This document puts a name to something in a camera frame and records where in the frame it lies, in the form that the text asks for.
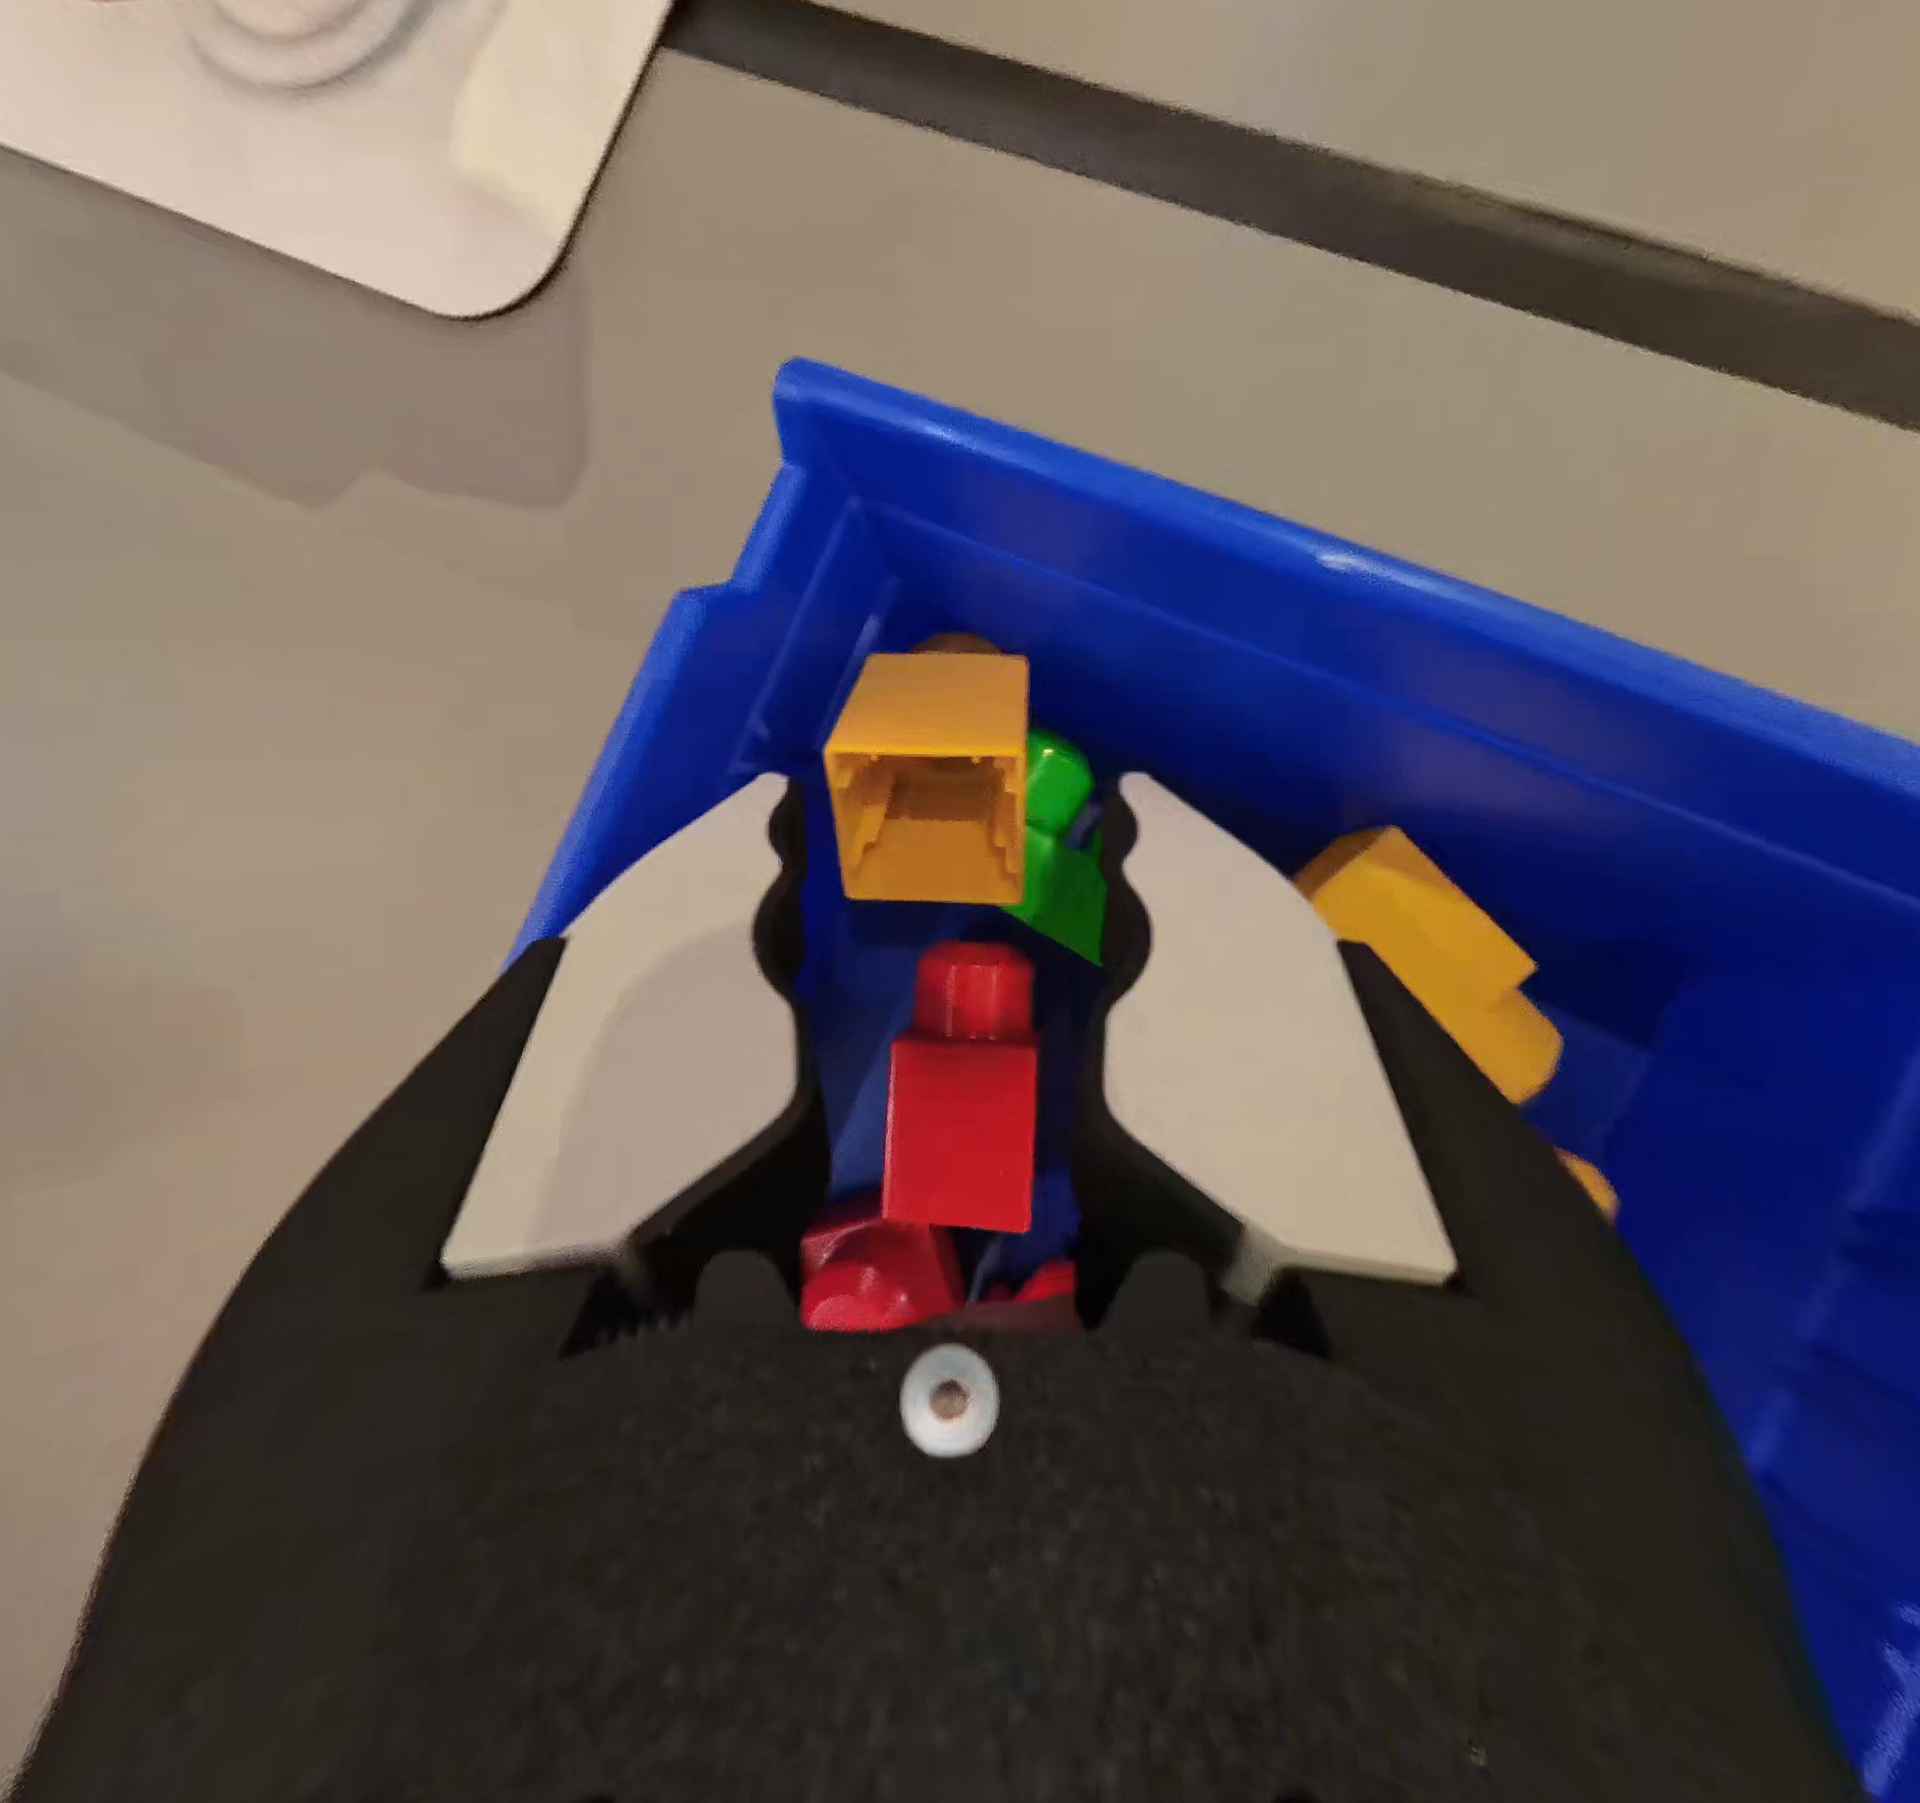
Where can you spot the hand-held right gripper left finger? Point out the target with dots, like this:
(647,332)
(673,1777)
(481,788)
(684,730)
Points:
(629,1081)

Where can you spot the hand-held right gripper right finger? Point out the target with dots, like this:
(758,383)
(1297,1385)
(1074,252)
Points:
(1268,1081)

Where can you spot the blue plastic bin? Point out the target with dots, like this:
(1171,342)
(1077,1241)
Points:
(1501,722)

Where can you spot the grey desk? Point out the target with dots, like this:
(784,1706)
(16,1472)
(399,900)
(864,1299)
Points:
(298,780)

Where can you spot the red toy block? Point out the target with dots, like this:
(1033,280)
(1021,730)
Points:
(872,1280)

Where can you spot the white folding stand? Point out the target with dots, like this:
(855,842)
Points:
(375,152)

